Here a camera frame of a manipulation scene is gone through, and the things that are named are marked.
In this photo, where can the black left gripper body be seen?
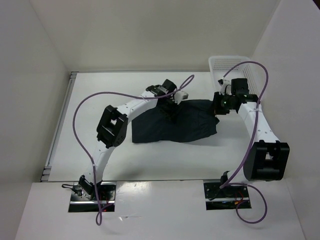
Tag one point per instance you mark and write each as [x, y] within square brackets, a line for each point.
[167, 109]

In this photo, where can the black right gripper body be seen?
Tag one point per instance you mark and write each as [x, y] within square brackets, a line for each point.
[222, 104]

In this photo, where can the dark navy shorts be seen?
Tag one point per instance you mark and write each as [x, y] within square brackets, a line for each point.
[192, 121]

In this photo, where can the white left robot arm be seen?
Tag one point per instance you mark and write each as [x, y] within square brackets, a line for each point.
[113, 124]

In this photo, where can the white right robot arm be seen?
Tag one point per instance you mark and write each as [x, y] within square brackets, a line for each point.
[266, 156]

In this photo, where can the white plastic perforated basket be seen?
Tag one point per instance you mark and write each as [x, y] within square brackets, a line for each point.
[220, 65]

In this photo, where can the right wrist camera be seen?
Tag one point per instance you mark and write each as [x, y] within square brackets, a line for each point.
[225, 86]

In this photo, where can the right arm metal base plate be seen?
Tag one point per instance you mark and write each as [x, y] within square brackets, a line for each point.
[228, 198]

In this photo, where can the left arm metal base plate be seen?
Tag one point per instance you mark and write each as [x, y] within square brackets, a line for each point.
[80, 202]

